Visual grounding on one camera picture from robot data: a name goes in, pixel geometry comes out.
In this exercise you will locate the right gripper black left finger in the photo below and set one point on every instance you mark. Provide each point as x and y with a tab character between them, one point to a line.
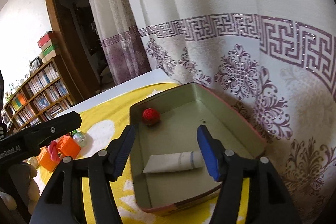
62	200

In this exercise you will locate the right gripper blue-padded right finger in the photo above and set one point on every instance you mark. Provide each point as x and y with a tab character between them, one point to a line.
268	200

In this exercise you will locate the pink knotted toy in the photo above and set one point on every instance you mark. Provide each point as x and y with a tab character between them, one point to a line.
55	154

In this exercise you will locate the white skin cleanser tube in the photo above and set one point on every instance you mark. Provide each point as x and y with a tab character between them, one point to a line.
174	162

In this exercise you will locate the red yarn ball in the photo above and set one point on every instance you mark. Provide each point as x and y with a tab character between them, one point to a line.
150	116

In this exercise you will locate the left white gloved hand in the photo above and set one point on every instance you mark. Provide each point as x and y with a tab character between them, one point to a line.
22	175

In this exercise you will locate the orange cube box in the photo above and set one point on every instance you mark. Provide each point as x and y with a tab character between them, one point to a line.
44	160
68	147

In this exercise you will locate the large wooden bookshelf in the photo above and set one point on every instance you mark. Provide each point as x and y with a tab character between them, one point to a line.
47	93

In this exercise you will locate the small round glass jar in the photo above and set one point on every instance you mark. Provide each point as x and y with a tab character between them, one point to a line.
79	138

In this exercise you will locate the stack of boxes on shelf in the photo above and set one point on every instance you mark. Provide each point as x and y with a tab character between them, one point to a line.
48	44

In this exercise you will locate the pink rectangular tin box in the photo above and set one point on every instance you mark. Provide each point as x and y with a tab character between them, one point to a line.
182	110

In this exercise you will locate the white purple patterned curtain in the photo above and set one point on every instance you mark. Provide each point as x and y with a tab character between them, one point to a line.
273	61

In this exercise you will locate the brown wooden door frame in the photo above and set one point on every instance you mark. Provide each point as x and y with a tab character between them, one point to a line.
81	77

